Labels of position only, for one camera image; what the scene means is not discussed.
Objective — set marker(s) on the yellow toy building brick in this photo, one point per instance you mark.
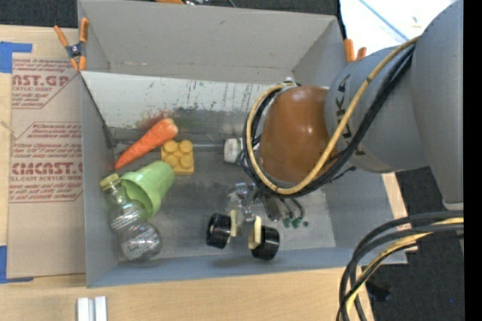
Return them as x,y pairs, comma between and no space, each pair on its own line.
179,157

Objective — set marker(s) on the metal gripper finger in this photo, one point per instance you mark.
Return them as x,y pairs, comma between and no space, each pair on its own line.
244,192
249,215

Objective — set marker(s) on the grey metal bin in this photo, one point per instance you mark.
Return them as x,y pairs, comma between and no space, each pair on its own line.
211,48

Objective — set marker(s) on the white plastic bottle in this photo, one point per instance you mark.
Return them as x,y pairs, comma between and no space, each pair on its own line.
232,150

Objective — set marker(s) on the green plastic cup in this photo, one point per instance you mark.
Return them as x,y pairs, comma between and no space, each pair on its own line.
154,184

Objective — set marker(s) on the orange toy carrot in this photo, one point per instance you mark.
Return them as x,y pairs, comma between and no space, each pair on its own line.
148,142

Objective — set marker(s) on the black wheels cream axle toy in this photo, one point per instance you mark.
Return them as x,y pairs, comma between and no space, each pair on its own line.
265,242

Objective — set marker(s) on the brown cardboard board red print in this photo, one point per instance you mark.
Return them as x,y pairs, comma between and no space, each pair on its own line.
45,229

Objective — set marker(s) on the clear plastic bottle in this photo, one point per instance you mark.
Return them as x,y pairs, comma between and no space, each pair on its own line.
132,229

